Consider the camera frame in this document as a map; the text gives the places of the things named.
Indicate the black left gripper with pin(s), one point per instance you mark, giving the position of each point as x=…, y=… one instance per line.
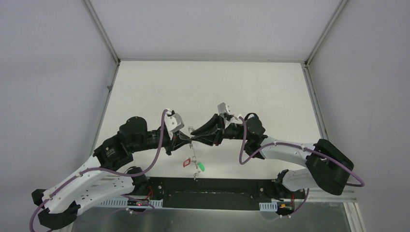
x=170, y=140

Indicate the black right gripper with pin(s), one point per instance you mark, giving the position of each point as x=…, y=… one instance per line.
x=214, y=121

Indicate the grey perforated key organizer plate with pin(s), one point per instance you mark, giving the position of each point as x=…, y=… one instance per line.
x=195, y=162

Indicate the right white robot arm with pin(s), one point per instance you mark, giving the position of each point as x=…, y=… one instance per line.
x=323, y=165

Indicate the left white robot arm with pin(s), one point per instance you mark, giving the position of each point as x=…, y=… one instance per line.
x=99, y=179

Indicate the red tagged key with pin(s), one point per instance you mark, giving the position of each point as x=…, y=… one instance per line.
x=186, y=162

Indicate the green tagged key on plate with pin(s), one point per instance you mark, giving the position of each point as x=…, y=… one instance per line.
x=201, y=166

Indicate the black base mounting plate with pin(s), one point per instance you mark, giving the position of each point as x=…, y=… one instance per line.
x=216, y=194

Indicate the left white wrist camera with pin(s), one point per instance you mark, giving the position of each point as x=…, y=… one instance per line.
x=173, y=121

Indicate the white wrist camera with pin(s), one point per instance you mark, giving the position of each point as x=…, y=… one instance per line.
x=225, y=109
x=173, y=121

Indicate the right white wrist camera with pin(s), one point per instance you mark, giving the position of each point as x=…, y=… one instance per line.
x=225, y=109

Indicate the left white cable duct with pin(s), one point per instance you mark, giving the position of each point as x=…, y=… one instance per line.
x=127, y=203

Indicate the white cable duct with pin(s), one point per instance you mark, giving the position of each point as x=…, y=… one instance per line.
x=127, y=203
x=268, y=207

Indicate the right white cable duct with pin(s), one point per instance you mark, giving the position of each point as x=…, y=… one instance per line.
x=268, y=207

